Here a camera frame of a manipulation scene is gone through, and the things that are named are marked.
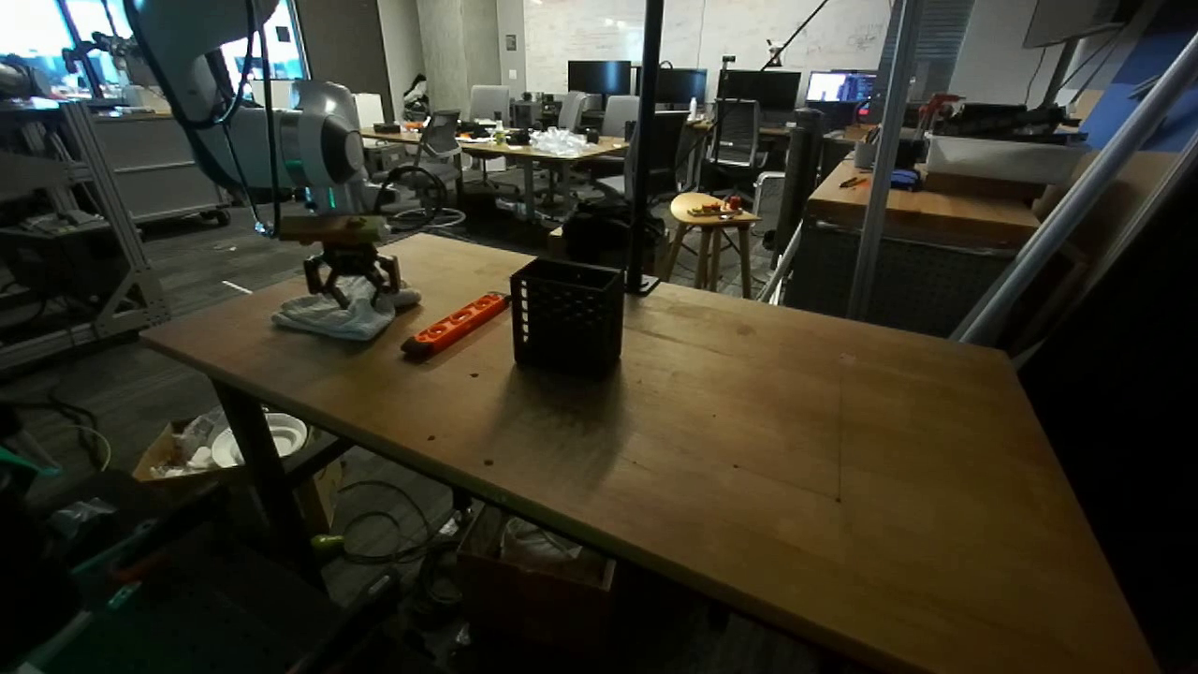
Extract orange spirit level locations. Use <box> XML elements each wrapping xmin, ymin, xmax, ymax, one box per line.
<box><xmin>399</xmin><ymin>291</ymin><xmax>508</xmax><ymax>358</ymax></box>

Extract grey metal shelf rack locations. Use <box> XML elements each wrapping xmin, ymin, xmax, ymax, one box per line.
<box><xmin>0</xmin><ymin>96</ymin><xmax>168</xmax><ymax>370</ymax></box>

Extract wooden workbench with drawers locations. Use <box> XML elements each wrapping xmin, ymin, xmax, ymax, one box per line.
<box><xmin>784</xmin><ymin>163</ymin><xmax>1042</xmax><ymax>337</ymax></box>

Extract round wooden stool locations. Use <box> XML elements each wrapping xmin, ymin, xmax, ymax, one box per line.
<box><xmin>664</xmin><ymin>192</ymin><xmax>756</xmax><ymax>297</ymax></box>

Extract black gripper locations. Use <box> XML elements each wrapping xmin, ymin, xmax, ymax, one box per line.
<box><xmin>299</xmin><ymin>216</ymin><xmax>399</xmax><ymax>309</ymax></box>

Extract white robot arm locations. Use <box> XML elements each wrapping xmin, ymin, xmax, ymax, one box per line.
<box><xmin>124</xmin><ymin>0</ymin><xmax>399</xmax><ymax>309</ymax></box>

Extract cardboard box on floor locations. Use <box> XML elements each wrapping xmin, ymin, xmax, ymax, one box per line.
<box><xmin>131</xmin><ymin>411</ymin><xmax>316</xmax><ymax>486</ymax></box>

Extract black vertical pole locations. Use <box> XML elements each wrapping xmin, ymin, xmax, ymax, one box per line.
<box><xmin>626</xmin><ymin>0</ymin><xmax>664</xmax><ymax>297</ymax></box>

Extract black office chair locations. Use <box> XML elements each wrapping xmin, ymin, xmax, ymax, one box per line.
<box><xmin>708</xmin><ymin>96</ymin><xmax>761</xmax><ymax>168</ymax></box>

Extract silver diagonal metal post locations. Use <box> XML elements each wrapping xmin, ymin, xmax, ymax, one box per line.
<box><xmin>956</xmin><ymin>33</ymin><xmax>1198</xmax><ymax>344</ymax></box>

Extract white towel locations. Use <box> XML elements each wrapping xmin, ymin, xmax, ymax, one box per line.
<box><xmin>275</xmin><ymin>280</ymin><xmax>419</xmax><ymax>344</ymax></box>

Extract black plastic basket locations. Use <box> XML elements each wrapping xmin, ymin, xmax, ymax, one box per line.
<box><xmin>508</xmin><ymin>259</ymin><xmax>626</xmax><ymax>377</ymax></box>

